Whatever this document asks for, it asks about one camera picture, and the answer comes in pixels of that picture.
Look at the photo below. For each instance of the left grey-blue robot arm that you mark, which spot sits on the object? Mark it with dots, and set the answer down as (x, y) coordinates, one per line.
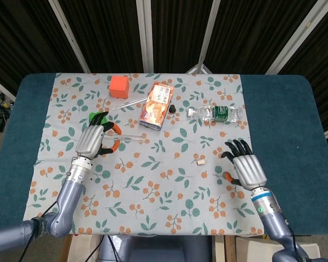
(68, 196)

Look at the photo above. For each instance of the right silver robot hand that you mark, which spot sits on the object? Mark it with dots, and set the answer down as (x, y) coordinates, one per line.
(250, 170)

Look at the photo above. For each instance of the grey-blue robot torso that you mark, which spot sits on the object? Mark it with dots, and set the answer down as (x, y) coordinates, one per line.
(158, 249)

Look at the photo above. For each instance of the teal table cover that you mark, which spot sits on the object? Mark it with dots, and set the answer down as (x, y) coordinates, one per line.
(284, 122)

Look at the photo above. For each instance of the beige cardboard box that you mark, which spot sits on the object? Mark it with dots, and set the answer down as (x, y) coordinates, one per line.
(83, 249)

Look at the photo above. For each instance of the white storage box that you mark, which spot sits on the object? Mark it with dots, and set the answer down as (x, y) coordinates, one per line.
(257, 251)

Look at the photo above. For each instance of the brown wooden board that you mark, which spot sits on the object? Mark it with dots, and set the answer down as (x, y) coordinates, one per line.
(224, 249)

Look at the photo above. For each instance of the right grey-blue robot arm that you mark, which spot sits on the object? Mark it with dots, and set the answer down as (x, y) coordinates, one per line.
(273, 221)

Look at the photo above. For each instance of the clear glass test tube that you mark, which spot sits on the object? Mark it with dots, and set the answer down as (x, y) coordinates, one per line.
(131, 138)

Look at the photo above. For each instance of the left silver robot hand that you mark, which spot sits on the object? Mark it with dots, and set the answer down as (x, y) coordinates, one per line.
(90, 140)

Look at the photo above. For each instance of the orange foam cube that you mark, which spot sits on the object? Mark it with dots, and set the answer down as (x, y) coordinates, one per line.
(119, 86)

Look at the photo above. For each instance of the black rubber dropper bulb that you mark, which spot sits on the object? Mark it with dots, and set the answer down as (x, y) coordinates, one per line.
(172, 109)

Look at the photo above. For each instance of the black pleated curtain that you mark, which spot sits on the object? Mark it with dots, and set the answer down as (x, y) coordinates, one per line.
(112, 32)

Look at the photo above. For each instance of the clear bottle with green label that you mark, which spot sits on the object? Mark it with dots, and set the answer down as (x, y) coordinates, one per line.
(221, 114)

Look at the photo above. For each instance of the clear glass dropper pipette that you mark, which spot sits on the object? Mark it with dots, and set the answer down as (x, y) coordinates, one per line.
(131, 103)

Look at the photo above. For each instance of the floral print tablecloth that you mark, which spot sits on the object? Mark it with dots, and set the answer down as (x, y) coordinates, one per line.
(158, 196)

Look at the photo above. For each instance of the green toy building block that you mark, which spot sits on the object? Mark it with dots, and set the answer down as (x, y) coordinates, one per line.
(94, 116)

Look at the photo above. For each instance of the orange and blue snack box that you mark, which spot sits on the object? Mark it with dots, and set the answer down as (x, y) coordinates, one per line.
(154, 109)

